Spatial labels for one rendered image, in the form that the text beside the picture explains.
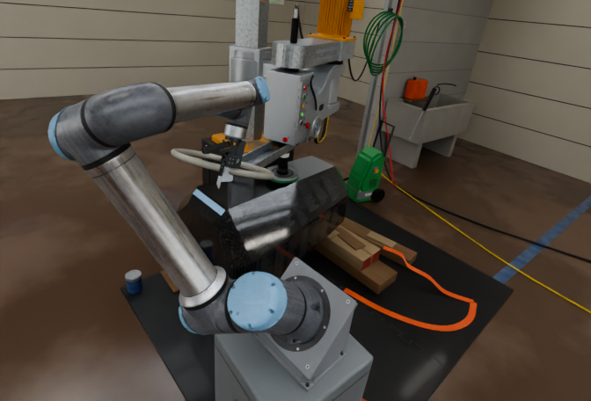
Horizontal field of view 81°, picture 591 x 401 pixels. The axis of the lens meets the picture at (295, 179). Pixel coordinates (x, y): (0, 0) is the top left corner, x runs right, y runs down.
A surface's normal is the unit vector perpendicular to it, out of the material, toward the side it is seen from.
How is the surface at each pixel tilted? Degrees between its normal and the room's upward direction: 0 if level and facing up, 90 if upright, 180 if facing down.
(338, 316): 47
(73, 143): 99
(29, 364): 0
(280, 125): 90
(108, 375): 0
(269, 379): 0
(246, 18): 90
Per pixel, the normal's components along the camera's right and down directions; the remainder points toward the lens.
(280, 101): -0.42, 0.37
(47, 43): 0.61, 0.40
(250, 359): 0.10, -0.89
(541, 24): -0.78, 0.21
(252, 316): -0.38, -0.45
